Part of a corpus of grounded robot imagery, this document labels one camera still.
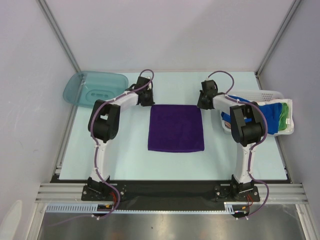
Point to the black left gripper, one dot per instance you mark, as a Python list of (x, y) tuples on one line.
[(151, 101)]

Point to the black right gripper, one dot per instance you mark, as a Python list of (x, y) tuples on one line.
[(203, 102)]

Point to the purple towel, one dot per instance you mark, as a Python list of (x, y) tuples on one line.
[(175, 128)]

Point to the blue towel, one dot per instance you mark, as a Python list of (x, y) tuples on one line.
[(272, 113)]

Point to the green microfibre towel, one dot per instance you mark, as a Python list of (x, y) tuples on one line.
[(282, 124)]

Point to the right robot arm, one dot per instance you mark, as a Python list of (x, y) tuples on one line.
[(248, 129)]

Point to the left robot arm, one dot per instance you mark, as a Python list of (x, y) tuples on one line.
[(104, 125)]

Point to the pink towel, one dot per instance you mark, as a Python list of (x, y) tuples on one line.
[(227, 125)]

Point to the white plastic basket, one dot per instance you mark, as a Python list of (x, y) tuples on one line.
[(251, 95)]

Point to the teal plastic bin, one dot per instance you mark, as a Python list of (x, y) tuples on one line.
[(86, 87)]

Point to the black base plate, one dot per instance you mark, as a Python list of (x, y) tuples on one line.
[(169, 195)]

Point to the aluminium frame rail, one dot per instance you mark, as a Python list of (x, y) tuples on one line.
[(72, 192)]

